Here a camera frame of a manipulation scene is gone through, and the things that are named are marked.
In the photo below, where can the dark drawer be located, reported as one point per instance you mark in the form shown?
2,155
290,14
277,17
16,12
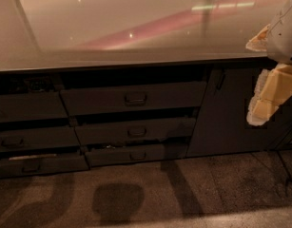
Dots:
37,138
44,165
86,101
31,106
140,153
121,132

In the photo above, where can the dark cabinet door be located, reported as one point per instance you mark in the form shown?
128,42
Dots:
221,126

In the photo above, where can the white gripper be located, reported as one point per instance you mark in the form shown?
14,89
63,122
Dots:
284,38

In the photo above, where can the dark metal stand legs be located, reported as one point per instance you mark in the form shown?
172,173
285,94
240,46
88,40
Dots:
280,167

